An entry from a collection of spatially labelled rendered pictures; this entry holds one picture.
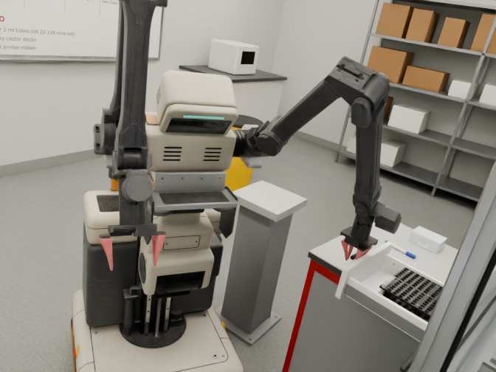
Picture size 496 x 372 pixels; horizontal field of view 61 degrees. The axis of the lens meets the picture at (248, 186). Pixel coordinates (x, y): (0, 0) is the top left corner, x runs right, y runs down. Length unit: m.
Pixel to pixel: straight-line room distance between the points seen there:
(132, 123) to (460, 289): 0.70
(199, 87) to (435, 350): 0.84
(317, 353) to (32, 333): 1.35
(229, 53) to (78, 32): 1.59
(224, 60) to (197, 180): 3.60
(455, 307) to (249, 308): 1.64
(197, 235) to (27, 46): 2.71
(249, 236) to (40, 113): 2.45
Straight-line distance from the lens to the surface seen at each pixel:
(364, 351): 1.71
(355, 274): 1.34
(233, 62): 4.72
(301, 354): 1.92
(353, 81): 0.95
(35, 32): 3.83
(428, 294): 1.36
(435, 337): 0.75
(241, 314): 2.31
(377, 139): 1.05
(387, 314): 1.29
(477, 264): 0.67
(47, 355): 2.24
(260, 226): 2.01
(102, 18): 4.14
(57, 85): 4.00
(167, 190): 1.26
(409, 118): 5.06
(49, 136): 4.08
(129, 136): 0.96
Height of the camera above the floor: 1.57
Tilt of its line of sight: 23 degrees down
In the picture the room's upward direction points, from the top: 10 degrees clockwise
